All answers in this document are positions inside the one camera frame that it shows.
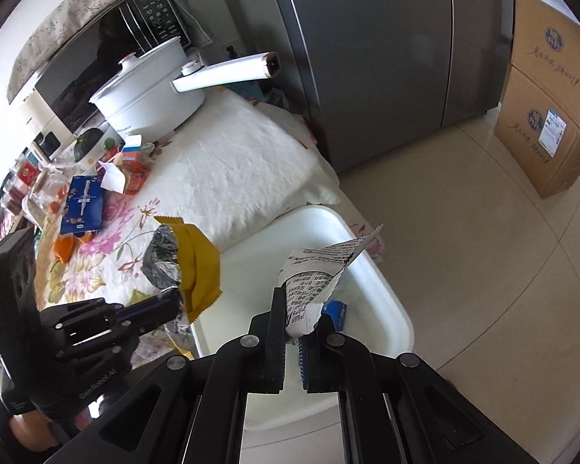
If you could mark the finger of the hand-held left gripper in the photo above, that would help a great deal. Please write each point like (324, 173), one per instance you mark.
(154, 309)

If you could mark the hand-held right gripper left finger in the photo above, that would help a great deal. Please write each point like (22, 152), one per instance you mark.
(276, 328)

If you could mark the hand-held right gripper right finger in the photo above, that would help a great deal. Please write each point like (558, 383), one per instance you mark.
(313, 355)

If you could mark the yellow foil snack bag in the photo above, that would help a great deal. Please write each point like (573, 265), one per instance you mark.
(200, 266)

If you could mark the white printed wrapper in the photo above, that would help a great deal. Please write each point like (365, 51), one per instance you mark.
(314, 275)

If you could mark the white plastic bin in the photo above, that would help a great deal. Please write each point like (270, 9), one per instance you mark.
(309, 232)

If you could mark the person's left hand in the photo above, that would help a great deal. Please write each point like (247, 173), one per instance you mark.
(29, 432)

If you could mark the blue packet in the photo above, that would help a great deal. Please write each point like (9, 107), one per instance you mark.
(336, 312)

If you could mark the floral tablecloth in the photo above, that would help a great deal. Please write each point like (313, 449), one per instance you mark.
(121, 246)

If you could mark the orange packet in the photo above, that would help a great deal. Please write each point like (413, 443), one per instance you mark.
(64, 249)

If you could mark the blue flat box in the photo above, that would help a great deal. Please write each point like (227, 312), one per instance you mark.
(83, 203)

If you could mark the red orange carton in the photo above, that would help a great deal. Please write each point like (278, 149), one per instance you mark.
(136, 174)

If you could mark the white crumpled tissue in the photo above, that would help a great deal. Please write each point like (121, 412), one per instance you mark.
(111, 176)

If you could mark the white folded cloth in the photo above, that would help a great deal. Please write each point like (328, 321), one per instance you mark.
(232, 164)

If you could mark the green kabocha squash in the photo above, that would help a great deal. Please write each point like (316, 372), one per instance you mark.
(89, 142)

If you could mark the red label jar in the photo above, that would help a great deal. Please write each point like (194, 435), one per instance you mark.
(28, 173)

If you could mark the white electric pot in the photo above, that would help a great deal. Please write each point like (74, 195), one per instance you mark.
(145, 96)

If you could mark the white toaster oven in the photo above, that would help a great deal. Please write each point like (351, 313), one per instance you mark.
(38, 116)

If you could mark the black microwave oven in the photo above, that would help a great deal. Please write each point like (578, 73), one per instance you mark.
(82, 63)

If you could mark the grey refrigerator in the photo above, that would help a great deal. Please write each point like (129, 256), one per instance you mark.
(367, 58)

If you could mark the cardboard box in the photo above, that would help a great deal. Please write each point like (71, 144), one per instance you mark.
(522, 135)
(546, 34)

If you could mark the floral cover cloth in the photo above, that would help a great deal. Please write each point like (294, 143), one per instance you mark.
(67, 5)

